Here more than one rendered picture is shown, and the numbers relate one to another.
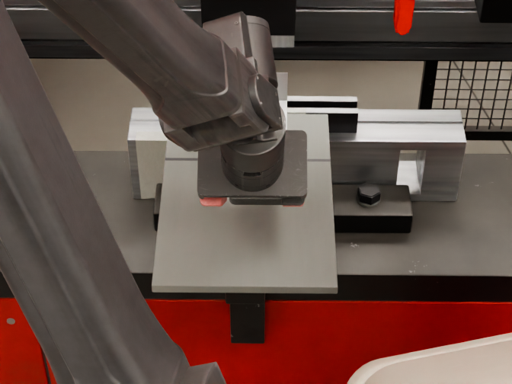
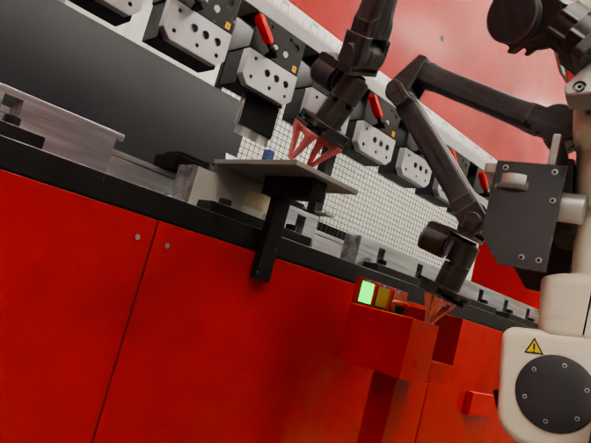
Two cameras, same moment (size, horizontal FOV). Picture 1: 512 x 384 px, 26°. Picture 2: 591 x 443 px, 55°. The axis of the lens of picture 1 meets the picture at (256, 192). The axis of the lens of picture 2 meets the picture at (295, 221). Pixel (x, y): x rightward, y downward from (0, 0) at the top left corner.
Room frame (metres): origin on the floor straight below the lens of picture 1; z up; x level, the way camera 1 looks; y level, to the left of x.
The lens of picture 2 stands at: (-0.04, 0.77, 0.76)
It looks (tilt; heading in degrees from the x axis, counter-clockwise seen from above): 7 degrees up; 317
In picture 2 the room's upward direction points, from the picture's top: 15 degrees clockwise
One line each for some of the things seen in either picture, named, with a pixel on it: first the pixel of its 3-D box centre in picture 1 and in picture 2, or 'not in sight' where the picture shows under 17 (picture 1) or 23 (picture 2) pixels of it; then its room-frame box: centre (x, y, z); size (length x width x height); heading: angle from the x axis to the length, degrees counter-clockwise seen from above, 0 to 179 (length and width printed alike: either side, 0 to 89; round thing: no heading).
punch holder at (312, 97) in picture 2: not in sight; (320, 99); (0.99, -0.17, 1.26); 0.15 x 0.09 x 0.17; 89
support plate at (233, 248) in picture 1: (247, 196); (283, 176); (0.84, 0.01, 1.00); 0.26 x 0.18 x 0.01; 179
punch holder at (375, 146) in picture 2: not in sight; (368, 129); (0.99, -0.37, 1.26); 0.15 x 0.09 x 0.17; 89
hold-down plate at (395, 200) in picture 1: (282, 207); (257, 226); (0.93, -0.03, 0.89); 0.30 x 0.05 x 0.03; 89
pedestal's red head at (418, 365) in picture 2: not in sight; (403, 330); (0.68, -0.29, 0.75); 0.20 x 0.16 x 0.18; 91
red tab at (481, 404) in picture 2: not in sight; (479, 404); (0.82, -1.02, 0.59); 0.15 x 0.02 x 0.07; 89
